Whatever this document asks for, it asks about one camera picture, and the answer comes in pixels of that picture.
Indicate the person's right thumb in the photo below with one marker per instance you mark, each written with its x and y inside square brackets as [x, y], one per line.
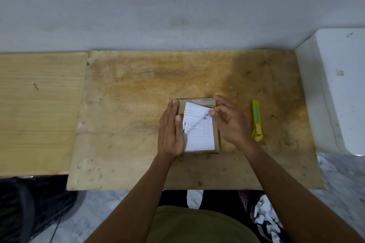
[216, 115]

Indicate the person's left thumb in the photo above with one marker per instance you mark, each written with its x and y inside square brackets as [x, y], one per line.
[179, 126]

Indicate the black patterned trousers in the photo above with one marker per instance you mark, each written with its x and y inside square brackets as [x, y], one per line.
[265, 217]

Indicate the small metal nail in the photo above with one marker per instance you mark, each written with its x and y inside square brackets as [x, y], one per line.
[35, 86]

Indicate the olive green shirt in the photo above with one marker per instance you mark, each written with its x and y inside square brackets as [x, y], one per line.
[196, 227]

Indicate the person's right forearm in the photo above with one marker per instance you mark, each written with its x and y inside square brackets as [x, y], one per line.
[290, 197]

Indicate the white cabinet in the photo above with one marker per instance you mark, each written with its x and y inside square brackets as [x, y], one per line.
[339, 89]

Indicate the light wooden board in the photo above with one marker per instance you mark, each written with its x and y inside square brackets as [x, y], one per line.
[40, 114]

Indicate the person's right hand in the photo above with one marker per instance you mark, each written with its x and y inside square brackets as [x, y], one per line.
[232, 126]

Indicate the yellow-green utility knife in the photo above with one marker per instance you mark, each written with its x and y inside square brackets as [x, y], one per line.
[257, 121]

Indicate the brown cardboard box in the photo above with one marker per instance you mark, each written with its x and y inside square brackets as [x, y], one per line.
[216, 137]

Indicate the person's left hand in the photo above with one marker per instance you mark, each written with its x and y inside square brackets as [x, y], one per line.
[168, 134]

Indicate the person's left forearm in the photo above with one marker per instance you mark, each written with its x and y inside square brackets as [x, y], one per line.
[134, 203]

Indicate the white shipping label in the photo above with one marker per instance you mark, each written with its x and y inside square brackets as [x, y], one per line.
[201, 137]

